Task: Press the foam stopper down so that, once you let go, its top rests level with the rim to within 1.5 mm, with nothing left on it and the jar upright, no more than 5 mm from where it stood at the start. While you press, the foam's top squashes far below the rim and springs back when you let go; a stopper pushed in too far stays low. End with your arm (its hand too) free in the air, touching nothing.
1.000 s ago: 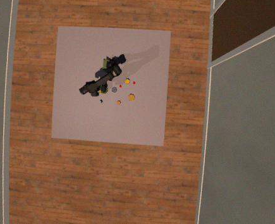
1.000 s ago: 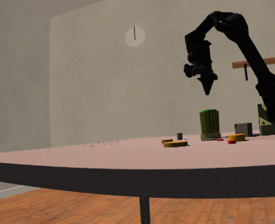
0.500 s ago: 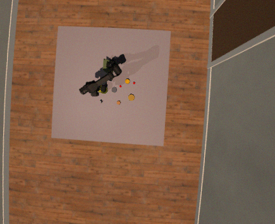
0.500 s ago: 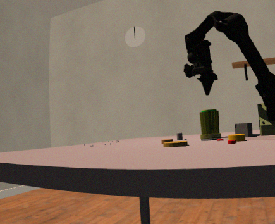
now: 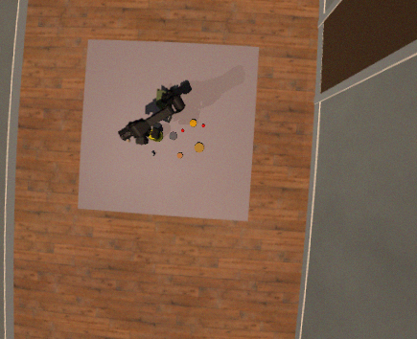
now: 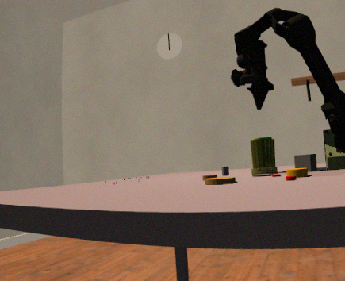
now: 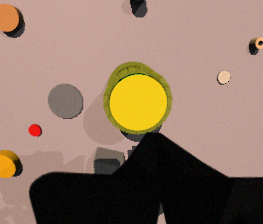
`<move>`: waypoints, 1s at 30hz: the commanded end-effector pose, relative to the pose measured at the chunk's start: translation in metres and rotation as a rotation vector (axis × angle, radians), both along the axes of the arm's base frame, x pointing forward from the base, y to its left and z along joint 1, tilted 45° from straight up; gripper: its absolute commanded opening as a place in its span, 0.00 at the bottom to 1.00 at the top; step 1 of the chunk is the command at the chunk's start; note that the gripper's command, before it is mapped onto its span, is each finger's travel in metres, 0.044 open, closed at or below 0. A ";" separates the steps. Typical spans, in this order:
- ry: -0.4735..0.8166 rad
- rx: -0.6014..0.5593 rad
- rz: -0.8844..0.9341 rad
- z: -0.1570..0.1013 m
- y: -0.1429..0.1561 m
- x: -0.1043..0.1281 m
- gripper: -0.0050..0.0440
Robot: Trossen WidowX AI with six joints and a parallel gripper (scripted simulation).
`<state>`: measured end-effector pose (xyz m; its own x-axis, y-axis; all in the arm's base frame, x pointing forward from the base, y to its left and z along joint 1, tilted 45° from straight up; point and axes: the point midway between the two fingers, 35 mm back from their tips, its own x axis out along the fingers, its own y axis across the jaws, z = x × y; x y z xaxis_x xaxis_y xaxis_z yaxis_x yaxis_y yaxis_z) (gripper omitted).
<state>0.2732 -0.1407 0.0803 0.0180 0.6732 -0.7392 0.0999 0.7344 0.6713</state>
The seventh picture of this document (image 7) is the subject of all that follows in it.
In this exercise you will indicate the grey round disc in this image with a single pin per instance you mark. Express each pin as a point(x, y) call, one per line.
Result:
point(65, 101)

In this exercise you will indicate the red button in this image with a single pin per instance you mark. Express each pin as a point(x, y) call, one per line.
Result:
point(35, 130)

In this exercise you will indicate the small dark grey cylinder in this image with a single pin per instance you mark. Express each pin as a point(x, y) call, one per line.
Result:
point(137, 2)

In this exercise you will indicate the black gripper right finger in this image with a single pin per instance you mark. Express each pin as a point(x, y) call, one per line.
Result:
point(195, 193)

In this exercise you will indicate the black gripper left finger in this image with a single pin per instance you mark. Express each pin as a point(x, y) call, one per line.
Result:
point(86, 198)

